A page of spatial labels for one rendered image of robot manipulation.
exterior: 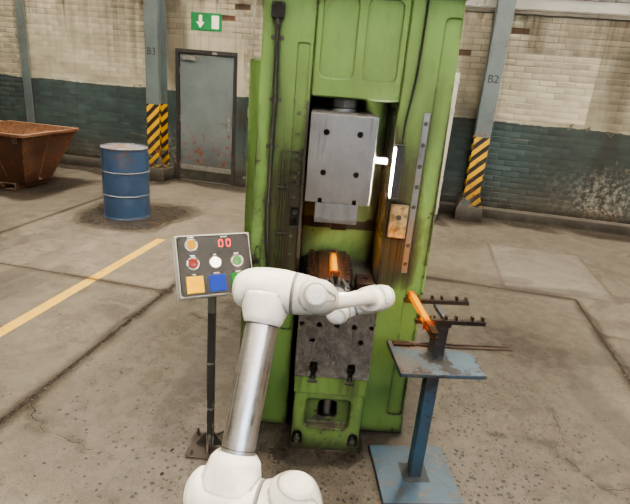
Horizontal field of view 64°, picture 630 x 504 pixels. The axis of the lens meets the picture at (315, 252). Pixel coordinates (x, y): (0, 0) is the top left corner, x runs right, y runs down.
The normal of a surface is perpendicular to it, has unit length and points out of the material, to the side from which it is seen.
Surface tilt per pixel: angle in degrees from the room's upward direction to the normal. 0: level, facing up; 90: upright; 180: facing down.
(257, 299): 63
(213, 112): 90
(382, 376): 90
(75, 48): 91
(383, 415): 90
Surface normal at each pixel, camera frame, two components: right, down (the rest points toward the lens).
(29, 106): -0.21, 0.31
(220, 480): -0.16, -0.30
